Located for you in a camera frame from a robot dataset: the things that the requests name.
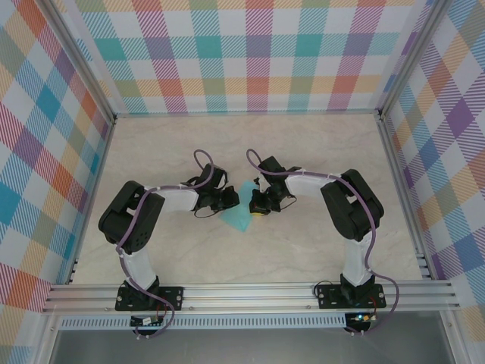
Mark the wide aluminium mounting rail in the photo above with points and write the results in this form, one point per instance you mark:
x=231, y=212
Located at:
x=246, y=297

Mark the long aluminium table edge rail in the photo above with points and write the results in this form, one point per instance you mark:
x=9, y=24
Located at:
x=246, y=113

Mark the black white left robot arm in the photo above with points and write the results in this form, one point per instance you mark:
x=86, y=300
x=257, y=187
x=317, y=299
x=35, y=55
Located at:
x=129, y=216

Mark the grey metal panel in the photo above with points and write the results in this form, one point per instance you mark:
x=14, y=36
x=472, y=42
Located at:
x=246, y=347

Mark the aluminium frame post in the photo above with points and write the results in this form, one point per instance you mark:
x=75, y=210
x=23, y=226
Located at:
x=413, y=60
x=79, y=60

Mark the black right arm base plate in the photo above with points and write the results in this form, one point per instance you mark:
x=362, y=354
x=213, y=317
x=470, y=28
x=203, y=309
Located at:
x=327, y=297

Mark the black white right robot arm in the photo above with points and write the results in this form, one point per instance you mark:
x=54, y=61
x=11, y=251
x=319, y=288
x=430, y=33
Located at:
x=350, y=208

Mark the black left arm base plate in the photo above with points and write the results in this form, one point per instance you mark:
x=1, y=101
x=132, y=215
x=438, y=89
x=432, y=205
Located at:
x=170, y=295

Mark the aluminium table side rail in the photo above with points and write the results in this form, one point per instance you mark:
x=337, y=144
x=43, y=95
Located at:
x=402, y=197
x=92, y=199

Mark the circuit board with green light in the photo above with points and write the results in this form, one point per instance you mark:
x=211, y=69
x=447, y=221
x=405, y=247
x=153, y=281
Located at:
x=362, y=317

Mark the black circuit board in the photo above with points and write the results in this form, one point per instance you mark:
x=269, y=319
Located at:
x=144, y=321

